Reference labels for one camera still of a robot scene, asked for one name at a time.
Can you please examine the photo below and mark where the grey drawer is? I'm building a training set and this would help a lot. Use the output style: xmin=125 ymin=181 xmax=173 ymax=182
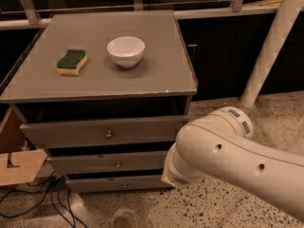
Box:
xmin=47 ymin=151 xmax=167 ymax=175
xmin=66 ymin=175 xmax=171 ymax=193
xmin=20 ymin=115 xmax=188 ymax=148

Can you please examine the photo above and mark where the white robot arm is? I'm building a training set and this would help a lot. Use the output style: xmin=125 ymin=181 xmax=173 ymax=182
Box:
xmin=161 ymin=106 xmax=304 ymax=221

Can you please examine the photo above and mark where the grey top drawer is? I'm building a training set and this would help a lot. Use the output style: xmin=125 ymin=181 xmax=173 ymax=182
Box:
xmin=20 ymin=115 xmax=188 ymax=148

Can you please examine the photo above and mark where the grey drawer cabinet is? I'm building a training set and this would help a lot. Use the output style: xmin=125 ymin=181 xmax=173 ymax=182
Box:
xmin=1 ymin=10 xmax=197 ymax=181

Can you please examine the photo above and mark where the grey bottom drawer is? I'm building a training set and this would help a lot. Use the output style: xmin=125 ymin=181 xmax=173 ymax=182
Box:
xmin=66 ymin=175 xmax=171 ymax=193

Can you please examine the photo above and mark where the white ceramic bowl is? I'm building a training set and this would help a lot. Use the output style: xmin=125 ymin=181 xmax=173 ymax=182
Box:
xmin=106 ymin=36 xmax=145 ymax=68

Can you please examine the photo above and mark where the green yellow sponge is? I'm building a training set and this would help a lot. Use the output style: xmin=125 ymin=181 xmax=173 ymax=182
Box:
xmin=57 ymin=49 xmax=87 ymax=76

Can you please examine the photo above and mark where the round floor drain cover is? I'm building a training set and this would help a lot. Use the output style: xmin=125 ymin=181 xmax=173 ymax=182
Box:
xmin=113 ymin=212 xmax=140 ymax=228

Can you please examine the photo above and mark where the wooden box left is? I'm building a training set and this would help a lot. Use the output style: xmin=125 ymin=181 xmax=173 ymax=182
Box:
xmin=0 ymin=108 xmax=47 ymax=186

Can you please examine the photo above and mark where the white diagonal pole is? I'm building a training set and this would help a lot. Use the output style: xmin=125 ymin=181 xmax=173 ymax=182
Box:
xmin=240 ymin=0 xmax=304 ymax=108

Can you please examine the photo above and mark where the dark wall cabinet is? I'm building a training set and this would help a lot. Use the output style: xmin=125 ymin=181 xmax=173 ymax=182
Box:
xmin=179 ymin=13 xmax=304 ymax=101

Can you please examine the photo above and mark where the blue floor cable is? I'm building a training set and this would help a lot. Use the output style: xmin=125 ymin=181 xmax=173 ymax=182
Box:
xmin=50 ymin=180 xmax=89 ymax=228

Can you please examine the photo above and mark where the black floor cable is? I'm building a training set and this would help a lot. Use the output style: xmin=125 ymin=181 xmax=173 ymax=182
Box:
xmin=0 ymin=171 xmax=65 ymax=219

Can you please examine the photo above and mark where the metal railing frame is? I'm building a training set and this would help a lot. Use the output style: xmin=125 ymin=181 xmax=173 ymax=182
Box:
xmin=0 ymin=0 xmax=284 ymax=30

